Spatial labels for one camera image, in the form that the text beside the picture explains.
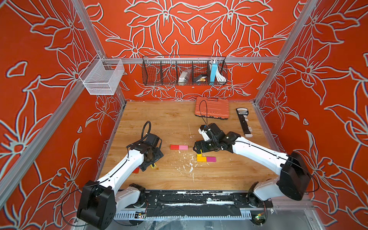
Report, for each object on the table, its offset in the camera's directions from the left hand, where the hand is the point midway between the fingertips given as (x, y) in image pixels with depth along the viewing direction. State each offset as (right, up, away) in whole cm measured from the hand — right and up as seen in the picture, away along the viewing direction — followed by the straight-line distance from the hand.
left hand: (155, 158), depth 84 cm
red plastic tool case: (+40, +31, +26) cm, 57 cm away
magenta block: (+34, -2, +4) cm, 35 cm away
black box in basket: (+27, +49, +3) cm, 56 cm away
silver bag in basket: (+17, +52, +9) cm, 56 cm away
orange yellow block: (+28, -2, +4) cm, 28 cm away
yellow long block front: (-2, -6, +1) cm, 6 cm away
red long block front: (+11, +5, +10) cm, 15 cm away
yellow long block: (+27, +1, +5) cm, 27 cm away
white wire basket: (-38, +52, +10) cm, 65 cm away
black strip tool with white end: (+64, +28, +27) cm, 75 cm away
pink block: (+17, +4, +9) cm, 20 cm away
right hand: (+24, +7, -4) cm, 25 cm away
